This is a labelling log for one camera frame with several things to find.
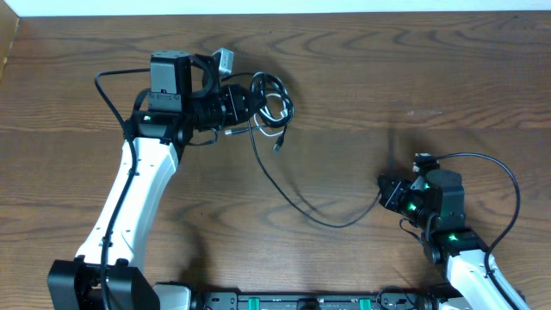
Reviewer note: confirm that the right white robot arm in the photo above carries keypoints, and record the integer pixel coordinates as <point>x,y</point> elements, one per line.
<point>434,202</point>

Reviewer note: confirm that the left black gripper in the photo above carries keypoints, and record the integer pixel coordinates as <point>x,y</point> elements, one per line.
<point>251,100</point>

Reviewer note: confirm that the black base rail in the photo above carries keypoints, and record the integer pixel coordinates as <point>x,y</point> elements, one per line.
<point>389,298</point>

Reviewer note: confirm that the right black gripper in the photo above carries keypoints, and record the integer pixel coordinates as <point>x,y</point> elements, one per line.
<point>388,191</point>

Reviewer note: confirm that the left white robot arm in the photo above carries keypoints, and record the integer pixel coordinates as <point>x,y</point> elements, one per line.
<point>186,95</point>

